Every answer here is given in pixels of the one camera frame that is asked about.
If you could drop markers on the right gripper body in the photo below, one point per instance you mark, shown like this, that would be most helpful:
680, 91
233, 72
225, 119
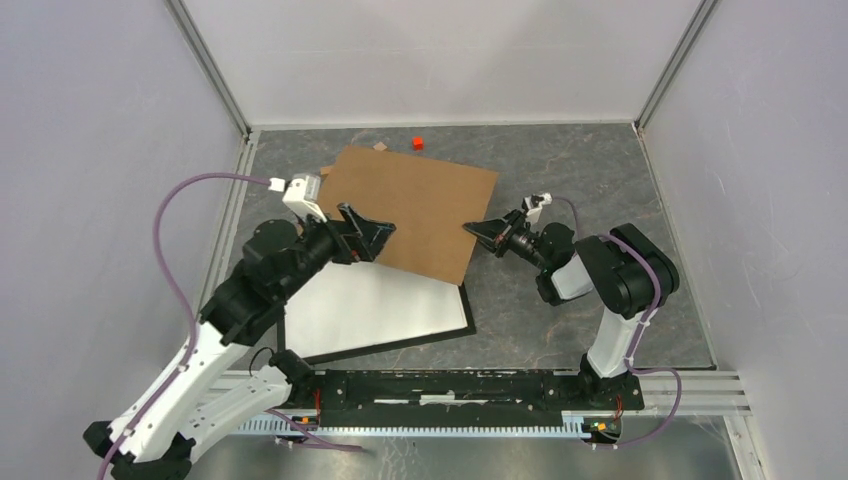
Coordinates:
517, 238

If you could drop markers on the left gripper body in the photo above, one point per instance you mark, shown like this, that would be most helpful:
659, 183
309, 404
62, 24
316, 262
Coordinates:
344, 247

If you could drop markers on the book photo print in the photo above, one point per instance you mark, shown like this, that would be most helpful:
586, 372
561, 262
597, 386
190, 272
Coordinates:
339, 282

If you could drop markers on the brown backing board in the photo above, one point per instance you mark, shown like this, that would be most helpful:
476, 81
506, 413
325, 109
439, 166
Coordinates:
427, 200

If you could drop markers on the black picture frame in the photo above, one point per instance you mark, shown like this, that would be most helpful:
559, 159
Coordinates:
321, 332

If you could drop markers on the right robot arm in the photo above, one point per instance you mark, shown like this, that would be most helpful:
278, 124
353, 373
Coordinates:
630, 274

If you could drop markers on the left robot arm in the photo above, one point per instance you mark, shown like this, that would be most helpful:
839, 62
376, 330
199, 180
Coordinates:
169, 428

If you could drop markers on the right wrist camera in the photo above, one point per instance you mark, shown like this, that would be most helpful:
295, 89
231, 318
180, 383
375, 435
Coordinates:
534, 204

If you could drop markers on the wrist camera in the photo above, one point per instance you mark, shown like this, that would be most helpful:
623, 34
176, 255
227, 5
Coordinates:
534, 204
300, 195

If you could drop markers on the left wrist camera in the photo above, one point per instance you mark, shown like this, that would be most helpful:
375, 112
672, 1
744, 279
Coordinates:
300, 195

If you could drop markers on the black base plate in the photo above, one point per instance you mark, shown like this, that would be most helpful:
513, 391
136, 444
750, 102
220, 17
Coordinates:
449, 398

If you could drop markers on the aluminium rail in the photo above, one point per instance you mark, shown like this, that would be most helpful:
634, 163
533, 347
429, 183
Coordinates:
697, 394

